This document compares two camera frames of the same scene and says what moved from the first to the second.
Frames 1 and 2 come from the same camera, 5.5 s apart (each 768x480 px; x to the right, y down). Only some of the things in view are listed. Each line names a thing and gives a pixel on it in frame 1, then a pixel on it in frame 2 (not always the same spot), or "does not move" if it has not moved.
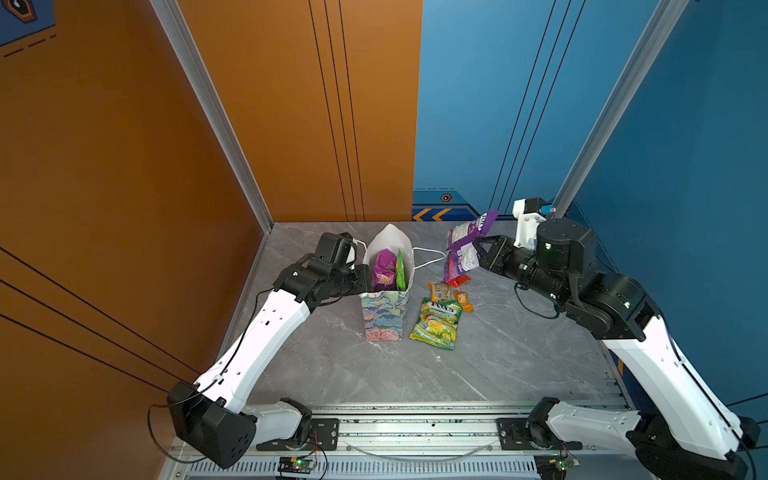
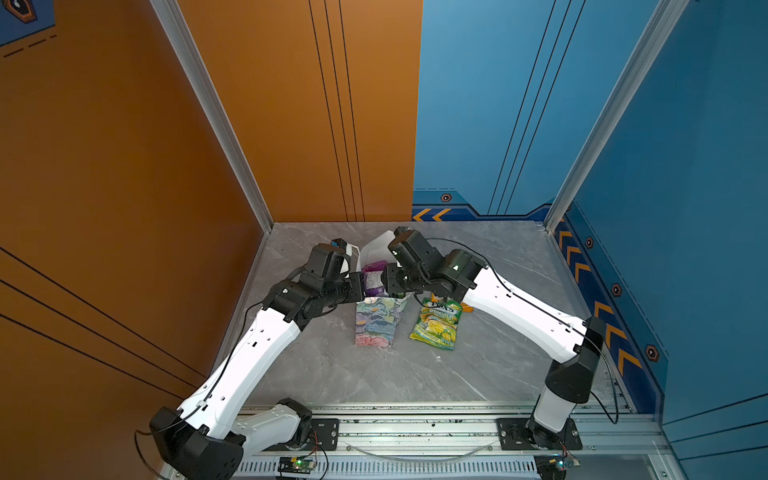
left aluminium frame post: (181, 34) does not move
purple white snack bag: (461, 254) → (373, 279)
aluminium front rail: (460, 443) does not move
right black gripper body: (506, 259) → (398, 280)
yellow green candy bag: (437, 323) does not move
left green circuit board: (296, 464) does not move
